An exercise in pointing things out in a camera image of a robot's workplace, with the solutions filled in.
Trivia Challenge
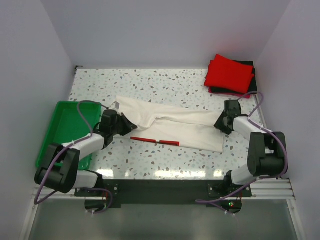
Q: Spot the white t shirt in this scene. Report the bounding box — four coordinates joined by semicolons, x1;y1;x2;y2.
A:
115;96;224;153

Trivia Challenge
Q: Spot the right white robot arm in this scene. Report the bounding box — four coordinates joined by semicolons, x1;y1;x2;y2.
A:
214;100;289;197

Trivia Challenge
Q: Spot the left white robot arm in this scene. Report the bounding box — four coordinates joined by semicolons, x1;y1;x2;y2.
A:
34;110;138;196

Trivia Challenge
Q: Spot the red folded t shirt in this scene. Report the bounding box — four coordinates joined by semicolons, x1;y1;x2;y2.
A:
204;54;254;94

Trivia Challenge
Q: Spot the green plastic tray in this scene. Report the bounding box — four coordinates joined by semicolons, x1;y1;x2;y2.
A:
35;101;102;168

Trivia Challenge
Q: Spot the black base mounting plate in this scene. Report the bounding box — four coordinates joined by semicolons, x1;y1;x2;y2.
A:
75;179;252;213

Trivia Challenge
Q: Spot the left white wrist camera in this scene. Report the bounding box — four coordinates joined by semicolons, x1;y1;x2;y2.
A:
109;101;120;112

